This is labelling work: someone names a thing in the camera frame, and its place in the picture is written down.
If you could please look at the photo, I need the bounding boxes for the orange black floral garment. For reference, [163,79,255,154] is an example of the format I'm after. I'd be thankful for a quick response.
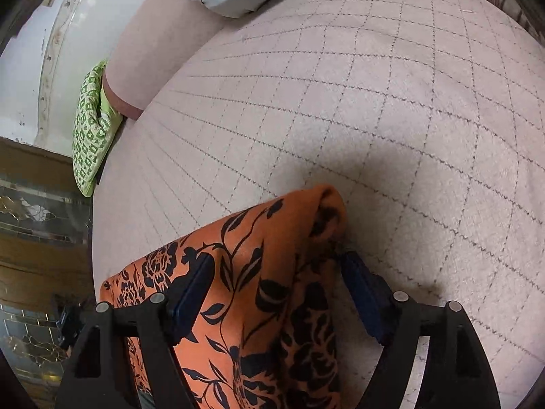
[100,185,346,408]

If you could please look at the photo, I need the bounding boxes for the wooden glass wardrobe door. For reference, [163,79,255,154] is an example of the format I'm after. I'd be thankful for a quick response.
[1,138,94,408]

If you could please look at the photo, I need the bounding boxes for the green patterned pillow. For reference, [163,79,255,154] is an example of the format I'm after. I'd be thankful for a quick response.
[72,60,123,198]

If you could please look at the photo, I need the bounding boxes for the pink quilted mattress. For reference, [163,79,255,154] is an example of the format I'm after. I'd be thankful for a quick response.
[92,0,544,408]

